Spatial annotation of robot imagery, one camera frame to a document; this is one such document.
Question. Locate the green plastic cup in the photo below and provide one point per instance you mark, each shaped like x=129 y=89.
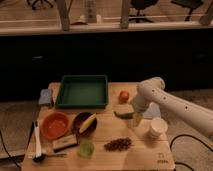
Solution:
x=86 y=149

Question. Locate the orange tomato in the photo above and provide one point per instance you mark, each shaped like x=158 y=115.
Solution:
x=124 y=96

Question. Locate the wooden block eraser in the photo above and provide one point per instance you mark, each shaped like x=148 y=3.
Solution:
x=64 y=142

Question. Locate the white paper cup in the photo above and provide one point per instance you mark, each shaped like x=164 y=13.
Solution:
x=158 y=126

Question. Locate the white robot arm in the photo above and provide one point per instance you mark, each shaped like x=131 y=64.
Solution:
x=152 y=90

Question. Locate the bunch of dark grapes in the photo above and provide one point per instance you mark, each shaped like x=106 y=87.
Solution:
x=120 y=144

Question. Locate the dark brown bowl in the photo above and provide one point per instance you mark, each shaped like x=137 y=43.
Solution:
x=77 y=122

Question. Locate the yellow corn cob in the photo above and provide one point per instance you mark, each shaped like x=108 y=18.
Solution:
x=87 y=123

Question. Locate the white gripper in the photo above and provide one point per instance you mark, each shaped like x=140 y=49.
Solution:
x=137 y=117

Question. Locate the orange plastic bowl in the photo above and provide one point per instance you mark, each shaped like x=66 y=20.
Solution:
x=55 y=126

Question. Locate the black handled spoon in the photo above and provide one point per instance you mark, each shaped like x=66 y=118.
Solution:
x=42 y=157

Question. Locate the grey folded cloth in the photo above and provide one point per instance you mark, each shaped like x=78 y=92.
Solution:
x=152 y=111

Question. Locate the green plastic tray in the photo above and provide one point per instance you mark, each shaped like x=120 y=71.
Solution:
x=83 y=91

